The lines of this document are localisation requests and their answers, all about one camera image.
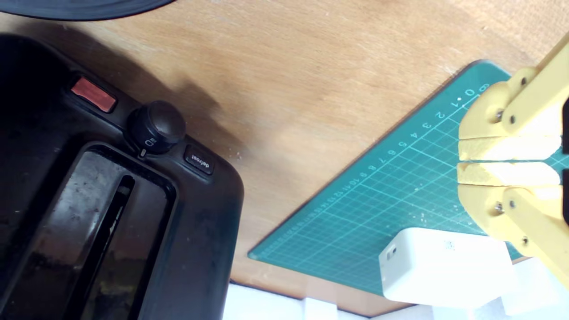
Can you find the black two-slot toaster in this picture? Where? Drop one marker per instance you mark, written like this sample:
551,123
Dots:
200,231

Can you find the black round plate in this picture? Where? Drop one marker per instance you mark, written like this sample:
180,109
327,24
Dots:
66,9

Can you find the green cutting mat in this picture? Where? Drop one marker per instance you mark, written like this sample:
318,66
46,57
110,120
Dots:
378,200

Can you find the white rounded block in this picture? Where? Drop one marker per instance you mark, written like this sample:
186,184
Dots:
444,271

